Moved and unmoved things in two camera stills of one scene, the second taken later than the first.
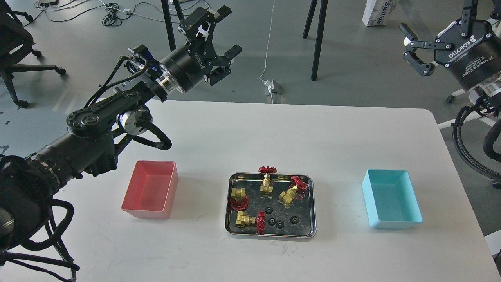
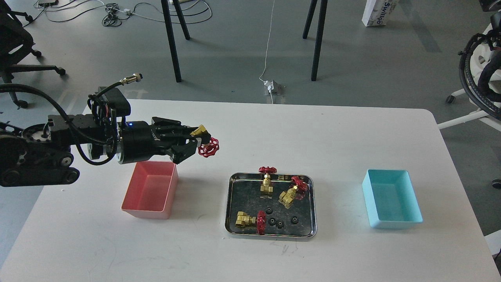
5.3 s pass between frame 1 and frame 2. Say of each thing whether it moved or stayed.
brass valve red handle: moved
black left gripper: moved
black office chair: stayed
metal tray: stayed
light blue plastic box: stayed
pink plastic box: stayed
